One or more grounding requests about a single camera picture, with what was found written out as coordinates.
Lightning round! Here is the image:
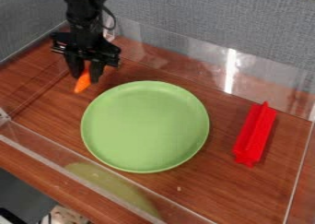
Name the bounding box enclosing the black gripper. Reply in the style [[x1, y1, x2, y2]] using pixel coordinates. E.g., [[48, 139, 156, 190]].
[[50, 31, 120, 83]]

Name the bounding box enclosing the orange toy carrot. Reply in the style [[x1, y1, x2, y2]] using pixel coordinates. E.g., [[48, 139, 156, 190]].
[[73, 66, 96, 93]]

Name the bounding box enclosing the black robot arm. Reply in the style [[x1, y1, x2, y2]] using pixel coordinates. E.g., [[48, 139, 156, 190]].
[[50, 0, 120, 83]]

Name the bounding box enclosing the green round plate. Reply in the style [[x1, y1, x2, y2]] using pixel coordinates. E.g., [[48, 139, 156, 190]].
[[80, 81, 210, 173]]

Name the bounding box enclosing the red plastic block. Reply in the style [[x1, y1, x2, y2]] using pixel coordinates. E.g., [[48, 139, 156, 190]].
[[232, 101, 276, 167]]

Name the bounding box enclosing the clear acrylic corner bracket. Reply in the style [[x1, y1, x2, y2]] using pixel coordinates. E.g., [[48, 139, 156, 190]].
[[102, 16, 116, 41]]

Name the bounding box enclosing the black cable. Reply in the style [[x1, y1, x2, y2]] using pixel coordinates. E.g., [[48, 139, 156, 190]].
[[100, 6, 118, 32]]

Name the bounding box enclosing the clear acrylic barrier wall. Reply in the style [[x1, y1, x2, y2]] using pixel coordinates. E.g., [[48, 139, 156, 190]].
[[0, 19, 315, 224]]

